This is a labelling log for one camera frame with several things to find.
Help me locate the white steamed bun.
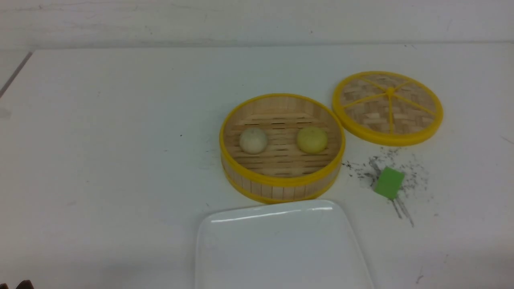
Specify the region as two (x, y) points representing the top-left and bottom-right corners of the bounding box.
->
(239, 128), (268, 155)

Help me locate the bamboo steamer lid yellow rim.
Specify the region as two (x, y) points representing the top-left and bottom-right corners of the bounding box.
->
(332, 71), (444, 147)

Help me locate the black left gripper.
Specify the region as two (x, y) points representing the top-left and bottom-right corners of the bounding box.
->
(16, 280), (33, 289)

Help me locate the white square plate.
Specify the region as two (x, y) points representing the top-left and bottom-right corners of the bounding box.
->
(194, 199), (374, 289)

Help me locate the green square sticker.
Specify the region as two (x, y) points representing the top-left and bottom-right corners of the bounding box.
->
(374, 167), (405, 200)

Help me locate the bamboo steamer basket yellow rim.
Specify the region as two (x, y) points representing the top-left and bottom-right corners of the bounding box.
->
(220, 93), (346, 204)

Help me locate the yellow steamed bun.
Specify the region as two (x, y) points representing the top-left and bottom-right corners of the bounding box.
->
(297, 126), (328, 154)

